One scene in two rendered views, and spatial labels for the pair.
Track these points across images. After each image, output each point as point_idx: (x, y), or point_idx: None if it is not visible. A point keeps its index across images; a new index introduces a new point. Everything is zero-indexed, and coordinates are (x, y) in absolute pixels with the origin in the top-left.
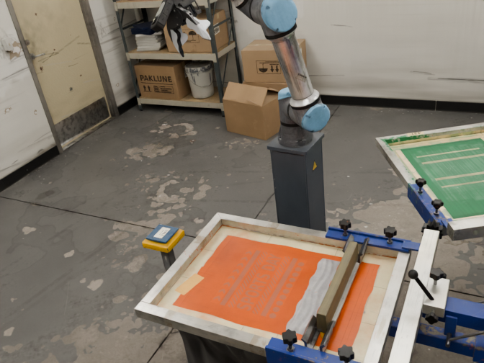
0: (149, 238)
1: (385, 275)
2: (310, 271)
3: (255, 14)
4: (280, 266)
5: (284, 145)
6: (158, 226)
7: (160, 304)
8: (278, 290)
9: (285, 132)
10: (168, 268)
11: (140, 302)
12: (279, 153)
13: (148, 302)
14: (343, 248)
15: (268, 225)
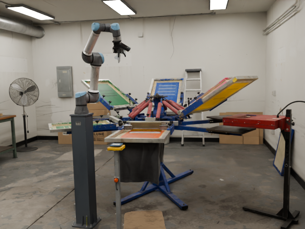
0: (120, 145)
1: None
2: (135, 133)
3: (96, 57)
4: (133, 135)
5: (87, 113)
6: (111, 145)
7: None
8: (145, 134)
9: (86, 108)
10: (119, 163)
11: (160, 138)
12: (87, 117)
13: (160, 138)
14: (130, 125)
15: (114, 133)
